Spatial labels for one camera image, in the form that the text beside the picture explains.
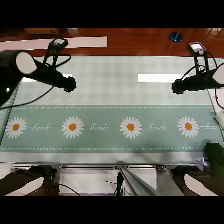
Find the silver frame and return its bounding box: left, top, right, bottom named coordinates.
left=0, top=161, right=224, bottom=197

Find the dark green garment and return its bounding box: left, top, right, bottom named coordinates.
left=203, top=142, right=224, bottom=178

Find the black cable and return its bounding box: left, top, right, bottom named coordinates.
left=213, top=88, right=224, bottom=111
left=0, top=85, right=56, bottom=111
left=58, top=182, right=81, bottom=197

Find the pale blue garment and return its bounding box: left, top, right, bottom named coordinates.
left=194, top=156, right=211, bottom=172

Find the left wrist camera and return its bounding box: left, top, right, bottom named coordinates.
left=43, top=37, right=70, bottom=69

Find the blue round disc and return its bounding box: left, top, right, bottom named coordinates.
left=168, top=31, right=184, bottom=43

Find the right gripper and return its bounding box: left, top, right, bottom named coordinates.
left=171, top=78, right=190, bottom=96

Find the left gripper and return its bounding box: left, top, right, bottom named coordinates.
left=54, top=75, right=78, bottom=94

